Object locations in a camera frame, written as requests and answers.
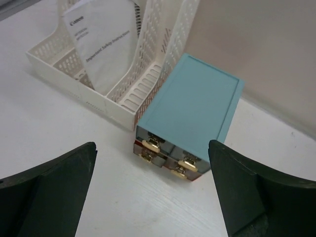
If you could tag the blue drawer box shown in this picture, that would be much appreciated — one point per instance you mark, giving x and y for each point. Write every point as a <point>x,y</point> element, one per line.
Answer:
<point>195,105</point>

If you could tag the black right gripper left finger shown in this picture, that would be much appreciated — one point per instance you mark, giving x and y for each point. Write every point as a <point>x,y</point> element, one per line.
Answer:
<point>47,200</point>

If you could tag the clear drawer gold handle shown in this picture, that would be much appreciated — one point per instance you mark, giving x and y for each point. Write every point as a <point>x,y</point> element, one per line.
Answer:
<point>189,161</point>

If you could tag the white spiral notebook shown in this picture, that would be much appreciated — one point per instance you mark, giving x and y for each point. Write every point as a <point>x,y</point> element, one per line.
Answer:
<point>104,33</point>

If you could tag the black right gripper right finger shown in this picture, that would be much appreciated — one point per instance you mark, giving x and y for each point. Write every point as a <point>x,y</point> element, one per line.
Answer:
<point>259,201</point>

